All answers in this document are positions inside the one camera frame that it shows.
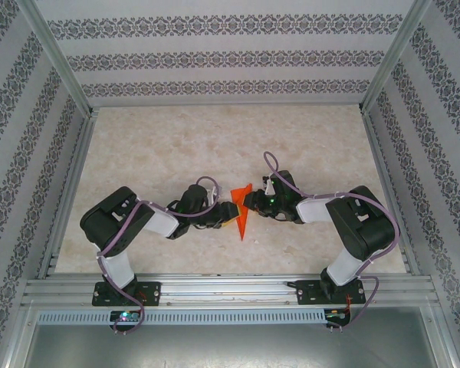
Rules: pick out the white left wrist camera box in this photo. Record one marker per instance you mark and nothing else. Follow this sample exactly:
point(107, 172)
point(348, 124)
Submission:
point(214, 195)

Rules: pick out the right controller board with LEDs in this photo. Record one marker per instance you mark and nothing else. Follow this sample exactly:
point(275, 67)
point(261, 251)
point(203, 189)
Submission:
point(335, 315)

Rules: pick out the left controller board with LEDs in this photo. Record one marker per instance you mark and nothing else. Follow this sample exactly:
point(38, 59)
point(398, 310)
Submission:
point(124, 316)

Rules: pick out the orange paper sheet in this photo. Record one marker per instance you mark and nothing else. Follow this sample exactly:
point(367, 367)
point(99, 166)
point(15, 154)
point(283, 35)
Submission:
point(242, 228)

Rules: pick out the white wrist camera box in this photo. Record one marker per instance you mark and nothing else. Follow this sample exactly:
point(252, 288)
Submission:
point(268, 184)
point(214, 195)

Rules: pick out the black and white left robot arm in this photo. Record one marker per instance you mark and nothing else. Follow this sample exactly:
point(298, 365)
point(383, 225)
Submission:
point(111, 218)

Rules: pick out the aluminium mounting rail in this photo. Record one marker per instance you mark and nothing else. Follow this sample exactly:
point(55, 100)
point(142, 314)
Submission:
point(230, 291)

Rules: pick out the aluminium side rail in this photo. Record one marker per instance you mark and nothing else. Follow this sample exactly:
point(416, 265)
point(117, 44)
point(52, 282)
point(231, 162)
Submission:
point(391, 191)
point(67, 195)

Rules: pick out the controller board with leds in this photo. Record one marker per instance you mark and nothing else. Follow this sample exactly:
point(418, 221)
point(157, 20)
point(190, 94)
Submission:
point(335, 315)
point(124, 316)

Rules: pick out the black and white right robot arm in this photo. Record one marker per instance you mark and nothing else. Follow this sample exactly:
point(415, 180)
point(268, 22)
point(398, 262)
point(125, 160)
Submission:
point(364, 226)

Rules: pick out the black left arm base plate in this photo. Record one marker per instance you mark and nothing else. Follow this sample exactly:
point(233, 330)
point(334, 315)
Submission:
point(153, 293)

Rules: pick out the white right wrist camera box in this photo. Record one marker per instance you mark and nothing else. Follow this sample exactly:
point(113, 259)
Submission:
point(268, 184)

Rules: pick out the aluminium frame post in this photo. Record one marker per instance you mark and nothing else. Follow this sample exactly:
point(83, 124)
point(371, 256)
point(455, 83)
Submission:
point(53, 53)
point(396, 53)

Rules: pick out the aluminium frame bar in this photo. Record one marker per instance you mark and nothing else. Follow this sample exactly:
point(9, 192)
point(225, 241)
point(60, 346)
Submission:
point(17, 337)
point(444, 337)

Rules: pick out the grey metal panel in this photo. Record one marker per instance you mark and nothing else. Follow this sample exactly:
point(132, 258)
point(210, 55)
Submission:
point(230, 345)

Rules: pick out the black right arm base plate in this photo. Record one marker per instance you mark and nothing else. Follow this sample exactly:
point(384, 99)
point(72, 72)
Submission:
point(304, 293)

